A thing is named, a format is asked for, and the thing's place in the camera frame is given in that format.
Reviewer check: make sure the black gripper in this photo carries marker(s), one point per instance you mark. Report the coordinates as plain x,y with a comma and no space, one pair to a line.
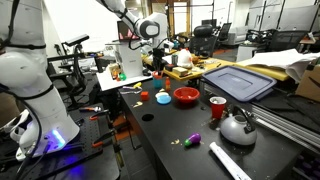
158,62

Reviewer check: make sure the small orange cup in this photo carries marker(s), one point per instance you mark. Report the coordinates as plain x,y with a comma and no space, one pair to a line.
157,74

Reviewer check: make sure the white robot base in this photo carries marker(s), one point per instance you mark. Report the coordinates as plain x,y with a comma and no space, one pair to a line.
23,65

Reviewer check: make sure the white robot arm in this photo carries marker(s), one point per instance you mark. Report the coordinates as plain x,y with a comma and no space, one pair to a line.
153,27

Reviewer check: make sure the teal plastic cup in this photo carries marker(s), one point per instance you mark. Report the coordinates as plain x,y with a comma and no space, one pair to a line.
157,82

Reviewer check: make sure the orange cube block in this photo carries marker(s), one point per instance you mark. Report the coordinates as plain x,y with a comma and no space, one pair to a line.
144,96

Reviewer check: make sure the red plastic cup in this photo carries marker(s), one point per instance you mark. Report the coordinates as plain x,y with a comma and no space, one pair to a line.
217,106

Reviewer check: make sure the orange toy bottle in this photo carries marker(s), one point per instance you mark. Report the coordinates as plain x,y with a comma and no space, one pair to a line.
167,84

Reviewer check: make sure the yellow toy banana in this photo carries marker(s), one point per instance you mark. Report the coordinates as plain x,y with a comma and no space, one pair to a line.
137,85

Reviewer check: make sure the blue round plate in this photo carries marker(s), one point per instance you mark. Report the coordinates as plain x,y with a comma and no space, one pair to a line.
164,99

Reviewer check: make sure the red bowl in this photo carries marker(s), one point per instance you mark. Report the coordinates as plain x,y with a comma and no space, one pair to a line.
186,94

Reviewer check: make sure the cream paper scrap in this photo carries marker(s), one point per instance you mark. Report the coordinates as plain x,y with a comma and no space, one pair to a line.
139,103

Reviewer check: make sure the black office chair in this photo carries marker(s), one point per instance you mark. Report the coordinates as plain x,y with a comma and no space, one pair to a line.
201,42

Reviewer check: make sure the blue storage bin lid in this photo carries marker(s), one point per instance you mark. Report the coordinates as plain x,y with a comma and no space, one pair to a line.
242,84

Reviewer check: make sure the purple toy eggplant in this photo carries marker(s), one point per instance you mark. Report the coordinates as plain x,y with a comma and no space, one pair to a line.
194,138

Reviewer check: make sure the grey kettle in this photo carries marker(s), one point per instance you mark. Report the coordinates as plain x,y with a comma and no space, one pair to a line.
239,128

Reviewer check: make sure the white rolled paper tube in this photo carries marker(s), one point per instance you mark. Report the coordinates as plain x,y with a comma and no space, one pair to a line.
236,172

